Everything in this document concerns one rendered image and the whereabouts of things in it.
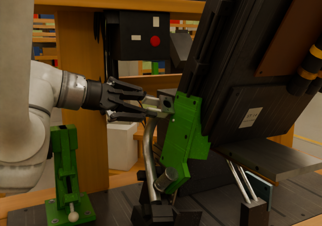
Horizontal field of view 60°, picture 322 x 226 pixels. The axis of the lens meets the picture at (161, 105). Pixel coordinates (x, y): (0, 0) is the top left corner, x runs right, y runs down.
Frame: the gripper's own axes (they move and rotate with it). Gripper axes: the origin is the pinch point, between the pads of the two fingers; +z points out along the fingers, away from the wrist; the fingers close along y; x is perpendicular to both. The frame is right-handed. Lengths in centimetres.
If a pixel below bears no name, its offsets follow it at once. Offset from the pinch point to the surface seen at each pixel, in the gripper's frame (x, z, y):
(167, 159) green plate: 4.7, 4.5, -13.2
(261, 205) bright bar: -5.0, 23.8, -28.0
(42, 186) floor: 241, 3, 58
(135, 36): -3.2, -5.8, 23.2
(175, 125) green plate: -1.4, 4.4, -6.1
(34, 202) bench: 48, -23, -13
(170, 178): 0.5, 1.7, -20.4
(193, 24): 365, 398, 620
